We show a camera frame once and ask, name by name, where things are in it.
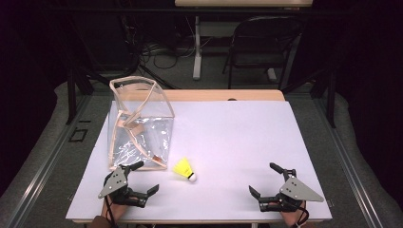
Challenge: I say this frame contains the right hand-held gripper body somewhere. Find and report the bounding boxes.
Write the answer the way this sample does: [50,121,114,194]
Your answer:
[259,176,325,213]

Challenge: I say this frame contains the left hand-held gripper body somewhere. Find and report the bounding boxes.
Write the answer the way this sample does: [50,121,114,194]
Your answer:
[97,166,148,209]

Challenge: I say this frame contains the clear plastic tote bag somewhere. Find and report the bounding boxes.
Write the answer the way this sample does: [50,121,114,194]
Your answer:
[107,75,176,172]

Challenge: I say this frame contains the yellow shuttlecock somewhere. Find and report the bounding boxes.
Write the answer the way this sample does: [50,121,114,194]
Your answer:
[172,157,198,183]

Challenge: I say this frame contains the person's right hand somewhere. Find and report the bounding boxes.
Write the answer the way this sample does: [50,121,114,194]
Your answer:
[279,200,309,228]

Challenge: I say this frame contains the person's left hand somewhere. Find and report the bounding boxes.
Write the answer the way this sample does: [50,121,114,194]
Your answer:
[100,195,128,223]

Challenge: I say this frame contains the black metal stand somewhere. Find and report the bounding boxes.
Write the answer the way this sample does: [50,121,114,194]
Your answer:
[312,66,337,129]
[66,66,95,125]

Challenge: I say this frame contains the wooden table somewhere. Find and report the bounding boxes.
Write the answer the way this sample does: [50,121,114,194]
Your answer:
[66,88,333,225]

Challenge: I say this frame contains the black folding chair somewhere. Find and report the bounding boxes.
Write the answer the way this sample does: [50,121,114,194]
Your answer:
[221,15,303,91]

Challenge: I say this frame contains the desk with white legs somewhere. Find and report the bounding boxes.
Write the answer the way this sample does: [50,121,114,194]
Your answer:
[174,0,314,82]

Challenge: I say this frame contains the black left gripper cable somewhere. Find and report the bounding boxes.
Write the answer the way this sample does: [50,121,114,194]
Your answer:
[105,195,119,228]

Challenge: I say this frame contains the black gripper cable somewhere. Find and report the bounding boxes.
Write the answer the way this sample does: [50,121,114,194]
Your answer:
[293,205,310,228]
[105,195,119,228]

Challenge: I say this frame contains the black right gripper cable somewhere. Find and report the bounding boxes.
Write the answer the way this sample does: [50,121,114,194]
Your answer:
[293,205,310,228]

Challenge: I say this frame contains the metal floor rail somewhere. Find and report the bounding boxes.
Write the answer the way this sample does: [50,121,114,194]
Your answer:
[312,94,386,228]
[4,94,93,228]

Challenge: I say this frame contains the black floor socket frame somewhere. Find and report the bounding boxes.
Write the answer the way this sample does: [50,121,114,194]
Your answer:
[68,126,89,143]

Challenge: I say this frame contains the bundle of floor cables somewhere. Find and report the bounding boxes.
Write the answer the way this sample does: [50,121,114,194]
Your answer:
[139,39,198,71]

